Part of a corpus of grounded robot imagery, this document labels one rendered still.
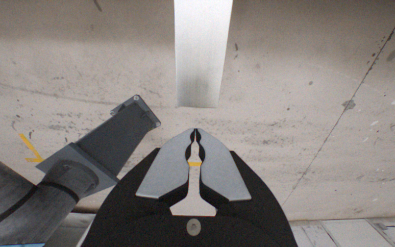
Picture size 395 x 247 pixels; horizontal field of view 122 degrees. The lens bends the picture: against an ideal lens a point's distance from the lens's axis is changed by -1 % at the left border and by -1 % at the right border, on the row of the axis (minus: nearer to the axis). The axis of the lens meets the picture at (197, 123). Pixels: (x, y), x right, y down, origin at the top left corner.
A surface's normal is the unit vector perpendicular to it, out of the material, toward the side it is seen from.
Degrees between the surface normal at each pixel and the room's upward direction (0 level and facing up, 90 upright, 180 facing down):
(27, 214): 84
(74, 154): 0
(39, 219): 89
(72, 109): 0
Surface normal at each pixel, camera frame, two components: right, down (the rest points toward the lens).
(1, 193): 0.95, -0.30
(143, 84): 0.00, 0.47
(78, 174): 0.71, -0.39
